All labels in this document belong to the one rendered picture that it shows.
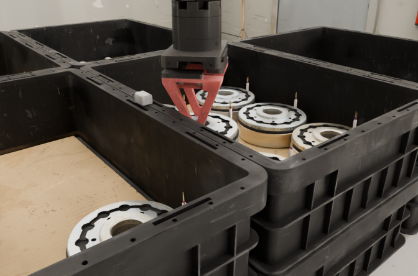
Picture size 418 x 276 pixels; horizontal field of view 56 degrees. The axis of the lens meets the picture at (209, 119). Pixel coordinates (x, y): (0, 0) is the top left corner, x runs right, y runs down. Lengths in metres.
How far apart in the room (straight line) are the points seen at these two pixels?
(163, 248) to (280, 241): 0.14
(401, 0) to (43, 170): 3.18
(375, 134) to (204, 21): 0.21
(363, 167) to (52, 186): 0.35
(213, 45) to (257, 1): 3.85
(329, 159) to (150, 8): 4.13
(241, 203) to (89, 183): 0.26
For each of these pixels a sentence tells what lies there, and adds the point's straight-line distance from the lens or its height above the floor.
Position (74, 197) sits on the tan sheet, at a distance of 0.47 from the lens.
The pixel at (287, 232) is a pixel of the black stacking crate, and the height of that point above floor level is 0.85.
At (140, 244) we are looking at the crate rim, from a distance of 0.24.
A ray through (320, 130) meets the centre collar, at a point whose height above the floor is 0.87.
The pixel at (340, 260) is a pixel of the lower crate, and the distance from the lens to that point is 0.49.
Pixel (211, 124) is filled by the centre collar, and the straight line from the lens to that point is 0.49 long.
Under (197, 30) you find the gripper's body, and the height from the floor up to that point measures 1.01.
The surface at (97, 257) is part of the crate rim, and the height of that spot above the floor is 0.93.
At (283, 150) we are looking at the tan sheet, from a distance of 0.56.
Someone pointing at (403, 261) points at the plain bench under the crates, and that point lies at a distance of 0.62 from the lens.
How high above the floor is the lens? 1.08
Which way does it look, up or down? 23 degrees down
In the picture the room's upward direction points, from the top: straight up
